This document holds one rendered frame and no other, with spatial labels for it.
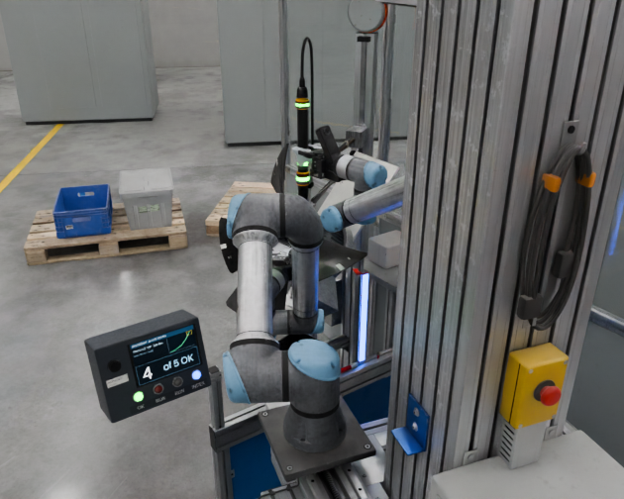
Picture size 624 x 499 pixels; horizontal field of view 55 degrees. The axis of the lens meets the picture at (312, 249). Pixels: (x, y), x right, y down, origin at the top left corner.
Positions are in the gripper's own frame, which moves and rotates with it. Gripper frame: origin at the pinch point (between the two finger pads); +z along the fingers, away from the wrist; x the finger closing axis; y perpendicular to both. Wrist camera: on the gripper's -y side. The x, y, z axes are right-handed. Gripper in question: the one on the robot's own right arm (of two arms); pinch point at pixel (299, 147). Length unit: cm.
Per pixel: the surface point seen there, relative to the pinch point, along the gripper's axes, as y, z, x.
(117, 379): 33, -29, -86
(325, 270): 34.3, -22.7, -10.1
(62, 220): 122, 291, 25
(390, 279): 65, -6, 46
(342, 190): 27.7, 12.9, 35.2
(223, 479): 83, -30, -60
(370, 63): -17, 25, 64
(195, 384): 41, -34, -68
